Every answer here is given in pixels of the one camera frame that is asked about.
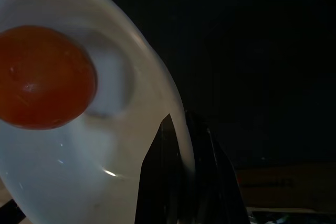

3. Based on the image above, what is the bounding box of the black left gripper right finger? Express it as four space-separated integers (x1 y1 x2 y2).
183 111 249 224

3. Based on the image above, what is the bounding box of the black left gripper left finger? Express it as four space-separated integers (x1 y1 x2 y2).
135 113 184 224

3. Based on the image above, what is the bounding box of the white ceramic bowl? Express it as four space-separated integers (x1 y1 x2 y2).
0 0 197 224

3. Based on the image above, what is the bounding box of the orange red tomato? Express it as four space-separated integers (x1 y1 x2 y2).
0 25 99 130

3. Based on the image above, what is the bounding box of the cardboard box with clutter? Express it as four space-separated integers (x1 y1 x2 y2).
235 163 336 209

